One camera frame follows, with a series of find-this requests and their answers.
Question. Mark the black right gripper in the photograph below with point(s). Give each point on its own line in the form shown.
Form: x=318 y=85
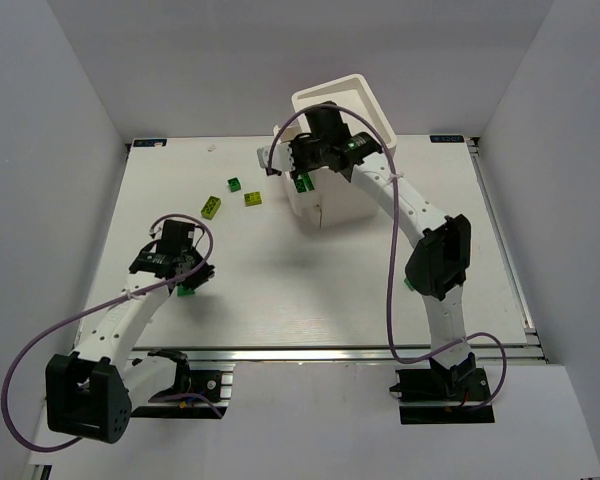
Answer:
x=304 y=163

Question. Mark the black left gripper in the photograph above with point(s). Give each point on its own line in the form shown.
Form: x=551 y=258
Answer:
x=195 y=276

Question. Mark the green 2x3 lego brick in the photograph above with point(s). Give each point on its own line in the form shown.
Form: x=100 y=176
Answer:
x=303 y=183
x=183 y=291

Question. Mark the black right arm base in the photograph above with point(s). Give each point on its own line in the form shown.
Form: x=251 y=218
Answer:
x=424 y=399

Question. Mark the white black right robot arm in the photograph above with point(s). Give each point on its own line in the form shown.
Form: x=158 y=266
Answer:
x=440 y=243

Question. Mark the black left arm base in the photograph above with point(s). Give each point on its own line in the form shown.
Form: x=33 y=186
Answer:
x=163 y=385

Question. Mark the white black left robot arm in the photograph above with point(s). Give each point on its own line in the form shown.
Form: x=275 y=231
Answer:
x=92 y=391

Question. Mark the white drawer cabinet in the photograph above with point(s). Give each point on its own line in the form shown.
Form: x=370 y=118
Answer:
x=335 y=200

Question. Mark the lime 2x4 lego brick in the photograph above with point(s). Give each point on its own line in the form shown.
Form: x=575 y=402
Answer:
x=211 y=207

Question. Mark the lime 2x2 lego brick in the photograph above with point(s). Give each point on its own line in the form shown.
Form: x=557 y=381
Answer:
x=252 y=198

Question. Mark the dark green 2x2 lego brick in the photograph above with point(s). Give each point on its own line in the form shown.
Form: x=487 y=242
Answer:
x=234 y=184

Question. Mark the blue left corner label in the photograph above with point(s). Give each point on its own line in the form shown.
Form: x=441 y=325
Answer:
x=149 y=143

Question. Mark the blue corner label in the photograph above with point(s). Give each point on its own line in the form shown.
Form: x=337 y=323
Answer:
x=149 y=143
x=442 y=138

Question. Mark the blue right corner label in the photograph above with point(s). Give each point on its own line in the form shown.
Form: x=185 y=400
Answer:
x=442 y=138

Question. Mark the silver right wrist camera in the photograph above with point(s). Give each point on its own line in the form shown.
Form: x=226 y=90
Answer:
x=276 y=160

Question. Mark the aluminium table frame rail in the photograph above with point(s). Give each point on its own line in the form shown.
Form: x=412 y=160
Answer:
x=531 y=334

